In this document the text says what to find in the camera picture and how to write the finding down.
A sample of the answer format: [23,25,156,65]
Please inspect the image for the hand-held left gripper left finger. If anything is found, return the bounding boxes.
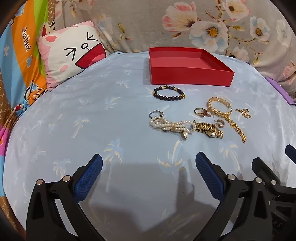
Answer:
[26,154,109,241]

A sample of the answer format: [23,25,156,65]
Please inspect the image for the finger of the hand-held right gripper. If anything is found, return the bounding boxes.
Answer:
[285,145,296,164]
[252,157,296,202]

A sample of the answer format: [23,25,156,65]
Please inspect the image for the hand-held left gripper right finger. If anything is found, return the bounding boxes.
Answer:
[195,152,275,241]

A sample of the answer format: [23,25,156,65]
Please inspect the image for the gold wristwatch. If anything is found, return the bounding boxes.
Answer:
[194,120,224,139]

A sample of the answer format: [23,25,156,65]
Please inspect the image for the gold chain bracelet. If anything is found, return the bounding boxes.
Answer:
[225,113,247,143]

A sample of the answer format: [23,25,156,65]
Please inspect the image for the gold pendant chain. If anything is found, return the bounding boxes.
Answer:
[235,107,252,119]

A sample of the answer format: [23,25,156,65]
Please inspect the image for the pearl bracelet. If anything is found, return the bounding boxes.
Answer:
[149,116,197,141]

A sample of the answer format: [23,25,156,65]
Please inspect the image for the gold braided cuff bracelet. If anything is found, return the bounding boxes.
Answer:
[206,97,232,117]

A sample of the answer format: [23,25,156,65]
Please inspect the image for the black bead bracelet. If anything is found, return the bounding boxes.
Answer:
[152,86,186,101]

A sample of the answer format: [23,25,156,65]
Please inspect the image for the red cardboard box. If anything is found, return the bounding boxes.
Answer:
[149,47,235,87]

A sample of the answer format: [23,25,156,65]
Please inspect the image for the light blue palm-print sheet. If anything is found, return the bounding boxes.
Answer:
[5,51,296,241]

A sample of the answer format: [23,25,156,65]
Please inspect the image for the purple cloth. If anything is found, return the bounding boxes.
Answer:
[265,76,294,105]

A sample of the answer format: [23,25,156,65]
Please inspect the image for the white cat face pillow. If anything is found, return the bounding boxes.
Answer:
[38,20,107,91]

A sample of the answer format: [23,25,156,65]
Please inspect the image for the colourful cartoon blanket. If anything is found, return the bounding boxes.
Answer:
[0,0,56,163]

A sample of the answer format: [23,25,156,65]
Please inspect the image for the grey floral bedsheet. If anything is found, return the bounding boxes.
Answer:
[48,0,296,98]

